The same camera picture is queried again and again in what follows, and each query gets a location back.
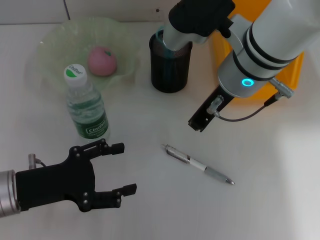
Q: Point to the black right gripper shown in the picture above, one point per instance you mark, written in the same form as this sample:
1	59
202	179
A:
217	102

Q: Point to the clear green-label water bottle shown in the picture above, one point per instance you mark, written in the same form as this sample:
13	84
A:
85	107

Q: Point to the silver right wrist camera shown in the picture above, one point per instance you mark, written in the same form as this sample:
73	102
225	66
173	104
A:
200	15

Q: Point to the black mesh pen holder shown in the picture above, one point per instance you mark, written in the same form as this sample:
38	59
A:
170	72

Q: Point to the silver white ballpoint pen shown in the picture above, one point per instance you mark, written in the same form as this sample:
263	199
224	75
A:
197	164

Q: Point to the yellow plastic bin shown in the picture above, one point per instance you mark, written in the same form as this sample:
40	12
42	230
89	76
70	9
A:
223	50

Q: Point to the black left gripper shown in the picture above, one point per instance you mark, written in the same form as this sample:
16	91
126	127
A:
55	182

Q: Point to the pale green glass fruit plate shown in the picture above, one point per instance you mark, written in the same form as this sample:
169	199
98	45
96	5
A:
62	40

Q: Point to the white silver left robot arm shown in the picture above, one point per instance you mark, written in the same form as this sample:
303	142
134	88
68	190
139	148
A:
7	192

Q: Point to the blue plastic scissors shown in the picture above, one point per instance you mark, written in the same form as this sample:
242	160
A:
158	33

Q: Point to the pink toy peach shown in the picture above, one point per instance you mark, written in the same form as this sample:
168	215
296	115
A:
101	62

